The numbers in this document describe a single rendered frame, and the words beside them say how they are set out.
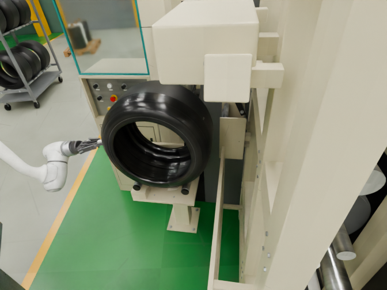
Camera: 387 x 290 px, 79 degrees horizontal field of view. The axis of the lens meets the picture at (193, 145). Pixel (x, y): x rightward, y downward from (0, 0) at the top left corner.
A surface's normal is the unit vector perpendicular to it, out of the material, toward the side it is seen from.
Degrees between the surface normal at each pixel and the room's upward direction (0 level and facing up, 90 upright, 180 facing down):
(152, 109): 43
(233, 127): 90
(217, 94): 72
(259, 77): 90
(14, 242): 0
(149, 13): 90
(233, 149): 90
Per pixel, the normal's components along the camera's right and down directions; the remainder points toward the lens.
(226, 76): -0.17, 0.34
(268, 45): -0.15, 0.62
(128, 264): -0.06, -0.79
